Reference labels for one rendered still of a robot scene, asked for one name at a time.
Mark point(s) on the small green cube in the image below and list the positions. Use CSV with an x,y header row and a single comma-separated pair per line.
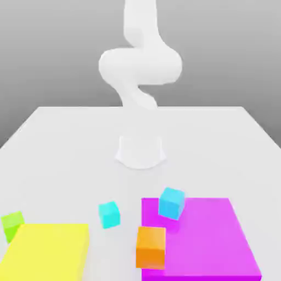
x,y
11,224

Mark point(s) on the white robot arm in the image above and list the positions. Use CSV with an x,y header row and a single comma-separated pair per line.
x,y
140,65

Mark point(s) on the large yellow box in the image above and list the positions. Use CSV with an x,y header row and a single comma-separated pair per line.
x,y
46,252

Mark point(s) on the small cyan cube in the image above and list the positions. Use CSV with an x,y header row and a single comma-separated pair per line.
x,y
109,215

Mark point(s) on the large magenta box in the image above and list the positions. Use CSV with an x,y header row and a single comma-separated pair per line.
x,y
208,241

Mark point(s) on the small blue cube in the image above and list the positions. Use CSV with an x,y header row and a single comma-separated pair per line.
x,y
170,204

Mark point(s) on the small orange cube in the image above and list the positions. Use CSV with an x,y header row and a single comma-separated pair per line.
x,y
150,248

